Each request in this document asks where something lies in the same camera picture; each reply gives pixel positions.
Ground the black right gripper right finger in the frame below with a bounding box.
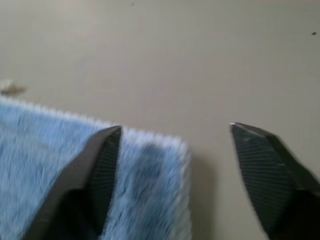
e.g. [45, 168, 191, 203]
[229, 122, 320, 240]

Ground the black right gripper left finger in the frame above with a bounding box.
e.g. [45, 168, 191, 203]
[23, 125, 123, 240]

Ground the light blue fluffy towel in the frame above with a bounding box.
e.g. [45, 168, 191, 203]
[0, 96, 192, 240]

